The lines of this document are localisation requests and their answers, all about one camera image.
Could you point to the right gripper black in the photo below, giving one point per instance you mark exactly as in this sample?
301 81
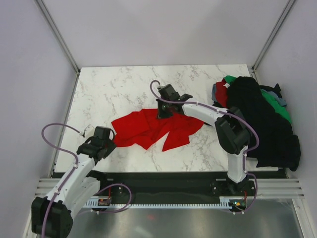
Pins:
161 114

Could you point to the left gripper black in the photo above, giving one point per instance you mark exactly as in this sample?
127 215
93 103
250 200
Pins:
111 145

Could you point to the bright red t shirt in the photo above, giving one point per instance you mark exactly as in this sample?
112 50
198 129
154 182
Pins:
145 129

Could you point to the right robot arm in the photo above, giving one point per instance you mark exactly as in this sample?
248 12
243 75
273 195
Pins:
233 136

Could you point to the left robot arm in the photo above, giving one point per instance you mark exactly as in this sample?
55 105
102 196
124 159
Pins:
52 216

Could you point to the dark red t shirt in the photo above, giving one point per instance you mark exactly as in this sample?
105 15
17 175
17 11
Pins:
221 93

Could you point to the white folded cloth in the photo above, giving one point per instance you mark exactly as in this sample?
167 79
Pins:
251 165

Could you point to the green t shirt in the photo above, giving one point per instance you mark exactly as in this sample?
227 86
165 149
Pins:
278 109

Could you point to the grey blue t shirt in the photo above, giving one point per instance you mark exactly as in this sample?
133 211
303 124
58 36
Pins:
272 94

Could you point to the black t shirt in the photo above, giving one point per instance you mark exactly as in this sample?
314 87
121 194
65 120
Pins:
279 146

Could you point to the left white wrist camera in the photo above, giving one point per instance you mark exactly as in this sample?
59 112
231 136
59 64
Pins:
88 131

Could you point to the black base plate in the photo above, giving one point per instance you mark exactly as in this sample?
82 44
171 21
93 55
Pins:
170 187

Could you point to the slotted cable duct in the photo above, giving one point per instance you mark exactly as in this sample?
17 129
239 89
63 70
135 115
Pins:
97 203

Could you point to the left aluminium frame post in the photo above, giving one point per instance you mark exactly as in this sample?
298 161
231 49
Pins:
57 34

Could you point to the aluminium frame post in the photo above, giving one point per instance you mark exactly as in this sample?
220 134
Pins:
273 34
57 34

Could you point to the right aluminium frame post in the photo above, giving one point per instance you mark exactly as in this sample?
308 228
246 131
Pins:
273 34

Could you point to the aluminium front rail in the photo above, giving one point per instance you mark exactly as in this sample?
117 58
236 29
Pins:
273 188

